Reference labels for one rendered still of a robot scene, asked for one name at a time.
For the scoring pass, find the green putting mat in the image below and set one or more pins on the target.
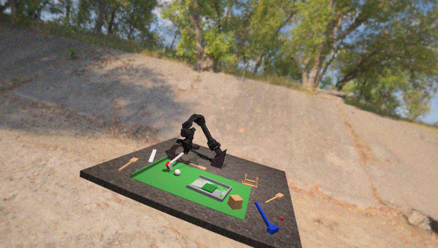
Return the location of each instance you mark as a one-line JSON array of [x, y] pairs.
[[159, 176]]

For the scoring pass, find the blue putter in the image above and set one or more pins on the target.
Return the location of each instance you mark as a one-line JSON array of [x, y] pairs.
[[271, 228]]

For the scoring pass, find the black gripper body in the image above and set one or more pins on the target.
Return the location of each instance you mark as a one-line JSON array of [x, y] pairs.
[[190, 146]]

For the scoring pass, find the orange-brown cube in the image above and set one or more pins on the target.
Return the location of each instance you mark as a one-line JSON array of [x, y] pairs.
[[235, 202]]

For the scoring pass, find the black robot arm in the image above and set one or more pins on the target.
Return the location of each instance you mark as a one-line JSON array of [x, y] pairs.
[[200, 120]]

